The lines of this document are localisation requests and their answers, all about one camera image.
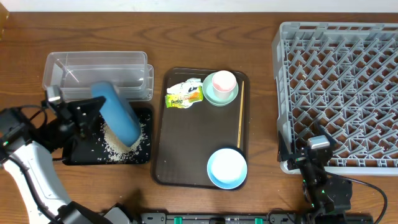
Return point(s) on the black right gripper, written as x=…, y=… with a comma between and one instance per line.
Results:
x=285, y=155

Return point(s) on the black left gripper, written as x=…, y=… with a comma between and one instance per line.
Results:
x=73, y=112

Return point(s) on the dark blue plate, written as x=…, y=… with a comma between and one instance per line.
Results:
x=117, y=113

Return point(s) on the light blue bowl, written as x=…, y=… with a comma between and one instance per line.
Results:
x=227, y=168

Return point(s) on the pink cup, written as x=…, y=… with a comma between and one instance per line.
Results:
x=223, y=83

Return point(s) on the mint green bowl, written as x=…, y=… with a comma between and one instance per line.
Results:
x=209, y=93

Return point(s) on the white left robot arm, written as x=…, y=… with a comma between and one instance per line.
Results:
x=26, y=155

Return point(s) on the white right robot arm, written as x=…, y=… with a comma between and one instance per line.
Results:
x=329, y=195

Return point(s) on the grey dishwasher rack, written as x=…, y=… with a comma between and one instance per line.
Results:
x=342, y=76

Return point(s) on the black plastic tray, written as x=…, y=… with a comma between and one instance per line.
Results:
x=103, y=147

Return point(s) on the clear plastic bin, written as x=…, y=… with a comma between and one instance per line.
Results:
x=64, y=59

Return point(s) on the pile of rice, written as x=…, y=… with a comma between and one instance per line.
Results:
x=121, y=141

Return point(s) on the wooden chopstick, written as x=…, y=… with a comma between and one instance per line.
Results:
x=240, y=115

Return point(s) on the yellow snack wrapper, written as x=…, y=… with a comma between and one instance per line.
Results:
x=184, y=101

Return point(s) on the brown serving tray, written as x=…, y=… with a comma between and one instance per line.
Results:
x=188, y=137

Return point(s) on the crumpled white tissue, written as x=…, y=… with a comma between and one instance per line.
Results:
x=185, y=87

